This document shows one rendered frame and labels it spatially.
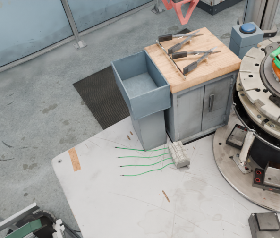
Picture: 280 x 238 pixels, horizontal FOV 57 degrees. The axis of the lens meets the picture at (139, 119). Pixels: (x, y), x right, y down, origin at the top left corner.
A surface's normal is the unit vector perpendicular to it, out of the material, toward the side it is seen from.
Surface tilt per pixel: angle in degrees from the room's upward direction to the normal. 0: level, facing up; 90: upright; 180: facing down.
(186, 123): 90
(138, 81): 0
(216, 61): 0
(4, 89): 0
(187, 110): 90
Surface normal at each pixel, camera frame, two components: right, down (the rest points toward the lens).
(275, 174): -0.36, 0.75
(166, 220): -0.13, -0.63
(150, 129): 0.35, 0.69
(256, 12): -0.10, 0.77
